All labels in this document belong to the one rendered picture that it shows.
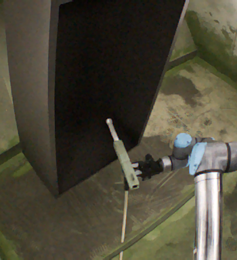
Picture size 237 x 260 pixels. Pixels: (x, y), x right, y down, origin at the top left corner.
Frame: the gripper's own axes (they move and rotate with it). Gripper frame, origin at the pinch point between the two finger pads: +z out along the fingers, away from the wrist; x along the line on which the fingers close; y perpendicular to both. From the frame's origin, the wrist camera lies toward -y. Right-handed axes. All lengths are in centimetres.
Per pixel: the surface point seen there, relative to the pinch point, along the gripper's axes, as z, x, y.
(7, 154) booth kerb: 71, 65, 43
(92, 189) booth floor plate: 13, 25, 49
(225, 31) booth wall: -145, 124, -10
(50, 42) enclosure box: 33, -22, -95
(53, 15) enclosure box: 32, -24, -105
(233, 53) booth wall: -152, 110, 9
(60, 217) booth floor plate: 40, 7, 50
